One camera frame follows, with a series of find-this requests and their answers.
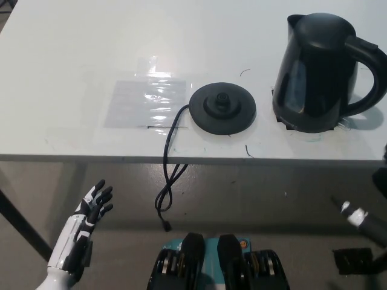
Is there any black power cord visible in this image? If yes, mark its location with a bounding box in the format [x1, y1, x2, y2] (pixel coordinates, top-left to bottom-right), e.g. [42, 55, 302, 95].
[154, 104, 192, 233]

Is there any black teal robot body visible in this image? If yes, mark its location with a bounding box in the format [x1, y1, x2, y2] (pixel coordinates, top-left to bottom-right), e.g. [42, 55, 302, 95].
[146, 231, 288, 290]

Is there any black electric kettle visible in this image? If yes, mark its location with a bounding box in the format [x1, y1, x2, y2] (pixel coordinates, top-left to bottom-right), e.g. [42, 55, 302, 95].
[271, 12, 387, 134]

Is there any clear tape patch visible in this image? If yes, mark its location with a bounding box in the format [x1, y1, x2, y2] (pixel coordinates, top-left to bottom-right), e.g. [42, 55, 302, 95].
[102, 56, 190, 129]

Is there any black table leg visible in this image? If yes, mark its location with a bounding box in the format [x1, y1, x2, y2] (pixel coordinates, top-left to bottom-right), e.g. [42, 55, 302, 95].
[372, 169, 387, 196]
[0, 187, 53, 262]

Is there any black tape patch on table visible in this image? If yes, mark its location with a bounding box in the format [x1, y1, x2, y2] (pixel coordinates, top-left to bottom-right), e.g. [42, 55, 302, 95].
[270, 86, 342, 132]

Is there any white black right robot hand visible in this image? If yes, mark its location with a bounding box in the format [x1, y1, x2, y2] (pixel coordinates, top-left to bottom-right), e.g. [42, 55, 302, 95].
[330, 195, 371, 233]

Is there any black round kettle base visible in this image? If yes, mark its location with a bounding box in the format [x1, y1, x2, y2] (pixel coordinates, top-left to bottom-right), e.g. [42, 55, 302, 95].
[189, 82, 258, 136]

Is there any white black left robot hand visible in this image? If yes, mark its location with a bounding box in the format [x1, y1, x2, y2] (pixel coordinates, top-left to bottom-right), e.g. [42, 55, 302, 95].
[47, 179, 114, 280]

